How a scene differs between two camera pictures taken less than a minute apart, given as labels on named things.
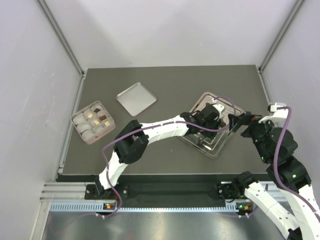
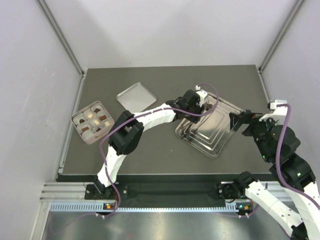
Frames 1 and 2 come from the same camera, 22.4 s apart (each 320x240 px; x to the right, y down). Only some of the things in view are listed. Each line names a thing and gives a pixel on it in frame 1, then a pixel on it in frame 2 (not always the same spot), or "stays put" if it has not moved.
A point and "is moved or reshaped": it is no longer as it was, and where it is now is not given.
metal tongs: (203, 139) is moved or reshaped
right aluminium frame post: (297, 7) stays put
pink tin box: (93, 122) stays put
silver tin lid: (136, 98) stays put
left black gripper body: (215, 124) to (196, 109)
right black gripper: (235, 120) stays put
